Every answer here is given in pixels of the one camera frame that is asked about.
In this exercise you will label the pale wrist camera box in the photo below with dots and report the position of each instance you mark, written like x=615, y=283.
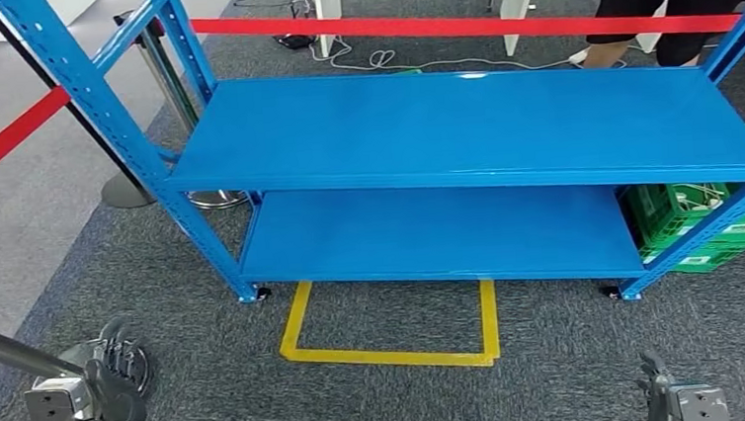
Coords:
x=701, y=406
x=55, y=408

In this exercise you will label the yellow floor tape square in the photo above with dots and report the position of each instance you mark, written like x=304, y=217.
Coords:
x=488, y=319

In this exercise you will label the red barrier belt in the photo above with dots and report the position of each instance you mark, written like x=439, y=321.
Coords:
x=464, y=26
x=0, y=144

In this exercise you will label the black router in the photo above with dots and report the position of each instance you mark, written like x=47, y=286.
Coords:
x=295, y=42

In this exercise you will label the white cabinet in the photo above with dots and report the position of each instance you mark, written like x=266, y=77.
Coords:
x=17, y=14

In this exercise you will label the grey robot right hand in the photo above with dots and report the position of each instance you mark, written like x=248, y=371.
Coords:
x=655, y=392

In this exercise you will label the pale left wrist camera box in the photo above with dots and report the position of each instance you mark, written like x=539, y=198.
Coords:
x=55, y=408

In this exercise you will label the blue metal shelf rack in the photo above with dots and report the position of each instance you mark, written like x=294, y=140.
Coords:
x=459, y=131

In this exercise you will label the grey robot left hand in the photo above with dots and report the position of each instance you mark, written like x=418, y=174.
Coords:
x=120, y=397

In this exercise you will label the white desk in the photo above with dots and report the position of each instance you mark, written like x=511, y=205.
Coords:
x=325, y=2

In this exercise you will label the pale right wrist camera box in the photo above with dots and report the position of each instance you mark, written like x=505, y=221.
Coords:
x=701, y=406

